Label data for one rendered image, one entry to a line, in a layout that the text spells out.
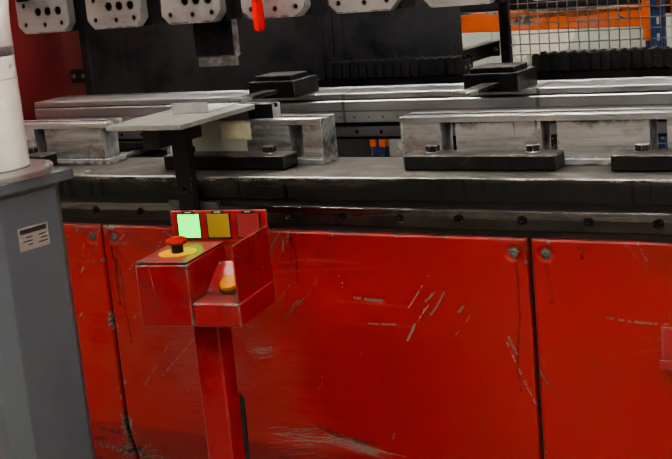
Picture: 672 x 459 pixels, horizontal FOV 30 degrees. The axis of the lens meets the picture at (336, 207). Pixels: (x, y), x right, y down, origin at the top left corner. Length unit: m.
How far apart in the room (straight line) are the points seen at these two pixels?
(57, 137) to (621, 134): 1.31
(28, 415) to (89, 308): 0.83
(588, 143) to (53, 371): 1.01
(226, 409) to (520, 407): 0.54
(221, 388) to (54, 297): 0.46
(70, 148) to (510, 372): 1.16
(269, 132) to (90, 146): 0.48
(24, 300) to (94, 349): 0.88
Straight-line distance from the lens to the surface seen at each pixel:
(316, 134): 2.52
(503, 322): 2.31
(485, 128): 2.36
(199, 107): 2.54
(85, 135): 2.88
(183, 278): 2.25
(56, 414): 2.05
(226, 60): 2.65
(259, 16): 2.50
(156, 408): 2.79
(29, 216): 1.97
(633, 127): 2.27
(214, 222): 2.37
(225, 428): 2.37
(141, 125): 2.45
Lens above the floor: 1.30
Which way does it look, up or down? 12 degrees down
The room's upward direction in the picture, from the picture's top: 5 degrees counter-clockwise
